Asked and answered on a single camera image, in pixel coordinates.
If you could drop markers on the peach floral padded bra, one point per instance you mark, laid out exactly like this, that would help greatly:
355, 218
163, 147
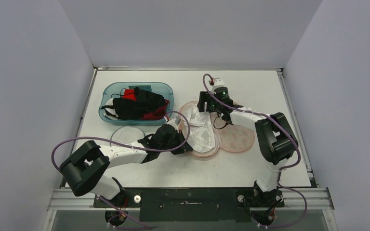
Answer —
230, 138

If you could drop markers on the dark red lace bra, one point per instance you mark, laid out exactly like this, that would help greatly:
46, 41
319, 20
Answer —
157, 113

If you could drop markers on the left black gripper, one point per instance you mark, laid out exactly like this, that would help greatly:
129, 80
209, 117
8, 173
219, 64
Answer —
179, 136

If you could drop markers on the white satin bra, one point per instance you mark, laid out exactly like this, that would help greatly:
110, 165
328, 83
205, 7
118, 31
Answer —
202, 136

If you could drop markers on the white black bra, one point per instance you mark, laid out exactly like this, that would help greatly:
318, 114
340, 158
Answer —
109, 110

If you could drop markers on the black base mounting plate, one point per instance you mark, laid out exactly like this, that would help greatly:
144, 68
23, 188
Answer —
197, 204

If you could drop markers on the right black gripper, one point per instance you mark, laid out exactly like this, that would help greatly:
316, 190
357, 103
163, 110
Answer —
208, 101

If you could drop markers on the teal plastic bin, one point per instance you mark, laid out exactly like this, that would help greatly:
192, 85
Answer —
116, 89

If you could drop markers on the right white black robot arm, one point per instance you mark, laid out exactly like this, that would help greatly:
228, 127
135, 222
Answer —
275, 137

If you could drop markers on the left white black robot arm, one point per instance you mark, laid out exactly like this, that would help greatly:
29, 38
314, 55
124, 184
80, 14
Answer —
84, 169

